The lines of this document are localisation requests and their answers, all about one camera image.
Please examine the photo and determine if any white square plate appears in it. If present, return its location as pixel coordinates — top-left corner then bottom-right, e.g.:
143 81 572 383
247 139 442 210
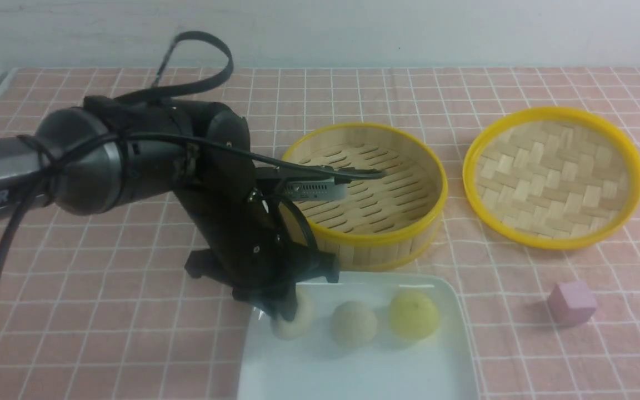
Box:
238 272 481 399

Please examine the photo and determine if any yellowish steamed bun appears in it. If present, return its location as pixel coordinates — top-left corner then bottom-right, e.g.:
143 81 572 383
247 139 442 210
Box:
389 289 440 342

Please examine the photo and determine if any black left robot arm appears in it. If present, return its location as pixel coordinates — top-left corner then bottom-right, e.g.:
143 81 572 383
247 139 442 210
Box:
0 96 340 321

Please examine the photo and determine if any bamboo steamer lid yellow rim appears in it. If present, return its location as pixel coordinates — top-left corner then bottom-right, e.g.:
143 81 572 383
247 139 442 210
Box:
462 107 640 251

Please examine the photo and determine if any pink checkered tablecloth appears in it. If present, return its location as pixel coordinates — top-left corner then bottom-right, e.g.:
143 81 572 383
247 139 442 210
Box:
0 68 640 399

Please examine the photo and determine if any pink cube block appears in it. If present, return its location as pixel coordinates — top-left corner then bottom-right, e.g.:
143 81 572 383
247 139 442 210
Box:
547 281 598 327

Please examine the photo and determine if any pale steamed bun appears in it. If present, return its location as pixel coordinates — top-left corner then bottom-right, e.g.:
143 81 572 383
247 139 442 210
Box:
270 286 316 340
331 301 378 349

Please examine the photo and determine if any bamboo steamer basket yellow rim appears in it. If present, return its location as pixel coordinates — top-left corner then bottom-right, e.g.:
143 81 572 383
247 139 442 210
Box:
283 122 448 272

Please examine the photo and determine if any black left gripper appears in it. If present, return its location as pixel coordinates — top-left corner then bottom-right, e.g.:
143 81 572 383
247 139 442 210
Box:
174 184 340 322

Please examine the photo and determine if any black cable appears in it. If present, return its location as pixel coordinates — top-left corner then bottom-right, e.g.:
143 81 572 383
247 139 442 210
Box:
0 31 387 400

